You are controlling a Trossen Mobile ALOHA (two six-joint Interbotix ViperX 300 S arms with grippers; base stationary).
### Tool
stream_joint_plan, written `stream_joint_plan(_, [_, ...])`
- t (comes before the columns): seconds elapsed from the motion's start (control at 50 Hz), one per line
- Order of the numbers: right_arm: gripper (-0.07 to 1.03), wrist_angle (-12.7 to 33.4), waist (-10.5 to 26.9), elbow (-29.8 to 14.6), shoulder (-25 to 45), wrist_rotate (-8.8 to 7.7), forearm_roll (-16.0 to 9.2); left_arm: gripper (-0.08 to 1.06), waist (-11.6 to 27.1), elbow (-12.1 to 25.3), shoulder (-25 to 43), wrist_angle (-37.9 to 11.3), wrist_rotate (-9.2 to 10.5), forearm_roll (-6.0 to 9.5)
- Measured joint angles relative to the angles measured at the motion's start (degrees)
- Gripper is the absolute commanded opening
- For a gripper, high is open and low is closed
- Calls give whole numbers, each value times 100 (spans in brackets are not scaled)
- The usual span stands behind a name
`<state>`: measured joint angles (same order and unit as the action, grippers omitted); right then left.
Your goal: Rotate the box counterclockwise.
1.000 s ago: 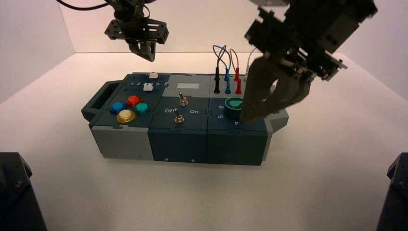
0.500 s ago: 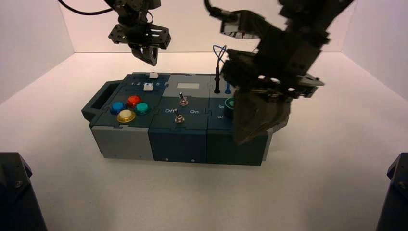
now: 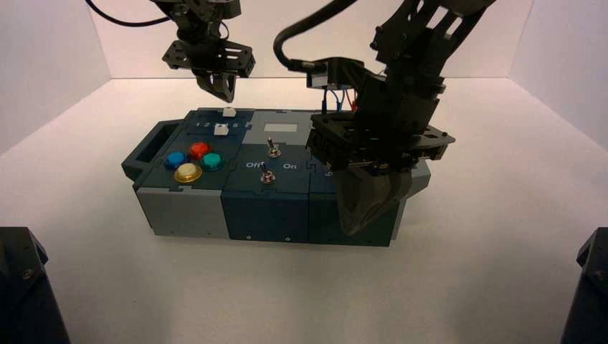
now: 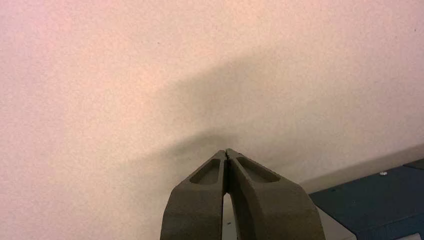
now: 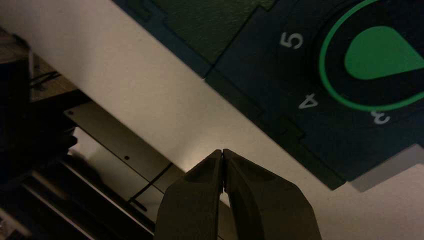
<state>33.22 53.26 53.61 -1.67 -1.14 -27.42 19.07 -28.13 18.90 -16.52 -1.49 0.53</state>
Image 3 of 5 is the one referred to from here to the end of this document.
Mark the grey and blue task box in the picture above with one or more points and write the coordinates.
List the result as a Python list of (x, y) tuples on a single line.
[(266, 213)]

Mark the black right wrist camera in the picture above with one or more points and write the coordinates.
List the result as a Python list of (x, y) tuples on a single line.
[(332, 71)]

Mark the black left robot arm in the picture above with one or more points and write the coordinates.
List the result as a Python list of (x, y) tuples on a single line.
[(199, 19)]

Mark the yellow push button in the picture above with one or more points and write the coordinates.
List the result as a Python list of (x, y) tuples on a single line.
[(187, 173)]

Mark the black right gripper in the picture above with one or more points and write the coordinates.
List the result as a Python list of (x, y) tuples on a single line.
[(380, 137)]

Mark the teal push button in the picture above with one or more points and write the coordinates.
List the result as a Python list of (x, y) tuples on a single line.
[(212, 161)]

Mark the white slider knob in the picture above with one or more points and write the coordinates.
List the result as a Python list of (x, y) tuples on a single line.
[(221, 130), (229, 112)]

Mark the orange push button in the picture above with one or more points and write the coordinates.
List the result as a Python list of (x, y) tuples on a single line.
[(200, 150)]

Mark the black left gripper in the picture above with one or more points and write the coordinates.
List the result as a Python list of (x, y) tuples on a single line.
[(209, 58)]

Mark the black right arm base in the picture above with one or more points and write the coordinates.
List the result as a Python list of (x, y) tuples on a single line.
[(591, 294)]

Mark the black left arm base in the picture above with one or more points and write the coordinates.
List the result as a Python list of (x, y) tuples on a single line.
[(24, 294)]

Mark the blue push button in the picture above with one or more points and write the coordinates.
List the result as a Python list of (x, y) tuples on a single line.
[(176, 160)]

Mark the metal toggle switch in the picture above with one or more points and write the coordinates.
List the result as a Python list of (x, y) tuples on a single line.
[(272, 149), (267, 176)]

